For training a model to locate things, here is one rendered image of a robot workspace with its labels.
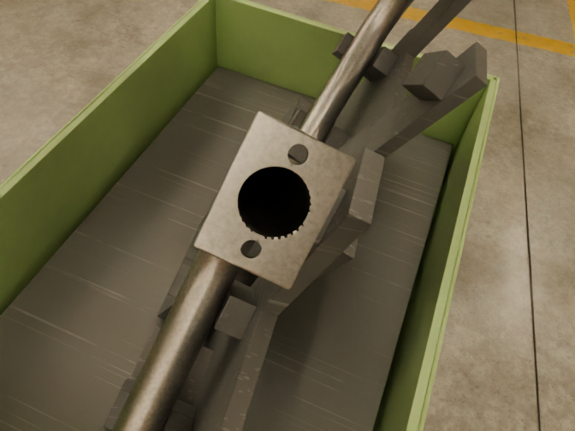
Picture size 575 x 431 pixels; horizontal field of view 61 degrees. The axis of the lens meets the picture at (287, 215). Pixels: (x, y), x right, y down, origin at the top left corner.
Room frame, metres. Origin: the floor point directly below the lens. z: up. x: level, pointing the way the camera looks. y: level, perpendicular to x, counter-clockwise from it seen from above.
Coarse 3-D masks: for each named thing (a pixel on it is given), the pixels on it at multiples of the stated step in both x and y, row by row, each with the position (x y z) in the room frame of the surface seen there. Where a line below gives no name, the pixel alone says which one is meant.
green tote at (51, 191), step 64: (192, 64) 0.59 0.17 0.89; (256, 64) 0.64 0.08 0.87; (320, 64) 0.61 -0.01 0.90; (64, 128) 0.35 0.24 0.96; (128, 128) 0.43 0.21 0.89; (448, 128) 0.56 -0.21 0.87; (0, 192) 0.26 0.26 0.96; (64, 192) 0.32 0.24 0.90; (448, 192) 0.42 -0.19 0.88; (0, 256) 0.23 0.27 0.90; (448, 256) 0.27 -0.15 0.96
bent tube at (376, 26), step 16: (384, 0) 0.50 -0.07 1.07; (400, 0) 0.50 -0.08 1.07; (368, 16) 0.50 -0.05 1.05; (384, 16) 0.49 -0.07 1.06; (400, 16) 0.50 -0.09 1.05; (368, 32) 0.48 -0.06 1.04; (384, 32) 0.49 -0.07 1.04; (352, 48) 0.47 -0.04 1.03; (368, 48) 0.47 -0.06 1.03; (352, 64) 0.45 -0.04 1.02; (368, 64) 0.46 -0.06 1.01; (336, 80) 0.44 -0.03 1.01; (352, 80) 0.44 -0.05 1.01; (320, 96) 0.43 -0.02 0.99; (336, 96) 0.43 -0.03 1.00; (320, 112) 0.41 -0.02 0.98; (336, 112) 0.42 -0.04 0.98; (304, 128) 0.40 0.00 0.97; (320, 128) 0.40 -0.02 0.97
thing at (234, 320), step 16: (176, 288) 0.16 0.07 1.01; (240, 288) 0.17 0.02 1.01; (224, 304) 0.15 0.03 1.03; (240, 304) 0.15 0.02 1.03; (256, 304) 0.15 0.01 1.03; (224, 320) 0.14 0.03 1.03; (240, 320) 0.14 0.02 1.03; (240, 336) 0.13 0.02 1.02; (128, 384) 0.11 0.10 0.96; (176, 400) 0.11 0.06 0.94; (112, 416) 0.09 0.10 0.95; (176, 416) 0.09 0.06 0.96; (192, 416) 0.10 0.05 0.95
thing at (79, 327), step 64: (192, 128) 0.50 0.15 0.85; (128, 192) 0.37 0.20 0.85; (192, 192) 0.39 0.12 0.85; (384, 192) 0.43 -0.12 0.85; (64, 256) 0.27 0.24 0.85; (128, 256) 0.28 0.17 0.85; (384, 256) 0.33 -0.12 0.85; (0, 320) 0.19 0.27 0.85; (64, 320) 0.20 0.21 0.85; (128, 320) 0.21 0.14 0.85; (320, 320) 0.24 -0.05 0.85; (384, 320) 0.25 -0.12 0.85; (0, 384) 0.13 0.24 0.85; (64, 384) 0.14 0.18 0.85; (320, 384) 0.17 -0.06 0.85; (384, 384) 0.18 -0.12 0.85
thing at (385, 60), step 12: (348, 36) 0.50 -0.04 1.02; (336, 48) 0.49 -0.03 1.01; (384, 48) 0.47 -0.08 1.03; (372, 60) 0.47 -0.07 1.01; (384, 60) 0.47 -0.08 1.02; (396, 60) 0.47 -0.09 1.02; (372, 72) 0.47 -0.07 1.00; (384, 72) 0.46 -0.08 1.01; (300, 120) 0.42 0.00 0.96; (336, 132) 0.40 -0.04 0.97; (336, 144) 0.39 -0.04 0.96
